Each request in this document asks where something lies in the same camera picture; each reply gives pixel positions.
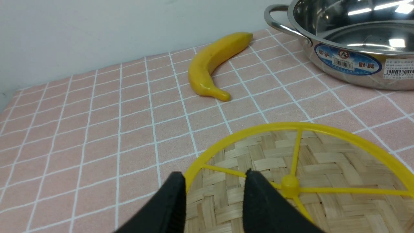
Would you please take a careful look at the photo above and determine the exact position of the yellow woven steamer lid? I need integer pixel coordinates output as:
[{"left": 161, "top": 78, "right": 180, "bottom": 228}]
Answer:
[{"left": 184, "top": 122, "right": 413, "bottom": 233}]

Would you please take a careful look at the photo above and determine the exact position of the pink checkered tablecloth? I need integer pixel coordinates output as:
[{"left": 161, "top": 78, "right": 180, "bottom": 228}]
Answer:
[{"left": 1, "top": 29, "right": 413, "bottom": 233}]

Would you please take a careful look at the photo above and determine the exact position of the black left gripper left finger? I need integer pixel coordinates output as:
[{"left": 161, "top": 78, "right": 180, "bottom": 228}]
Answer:
[{"left": 115, "top": 172, "right": 186, "bottom": 233}]

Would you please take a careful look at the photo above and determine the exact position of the yellow plastic banana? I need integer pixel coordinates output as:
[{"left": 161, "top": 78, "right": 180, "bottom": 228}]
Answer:
[{"left": 188, "top": 31, "right": 253, "bottom": 102}]

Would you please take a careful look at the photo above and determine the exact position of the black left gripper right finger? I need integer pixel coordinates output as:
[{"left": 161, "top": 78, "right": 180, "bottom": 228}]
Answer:
[{"left": 243, "top": 170, "right": 323, "bottom": 233}]

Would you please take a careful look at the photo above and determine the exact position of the stainless steel pot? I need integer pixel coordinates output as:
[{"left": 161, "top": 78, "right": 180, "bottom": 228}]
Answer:
[{"left": 264, "top": 0, "right": 414, "bottom": 91}]

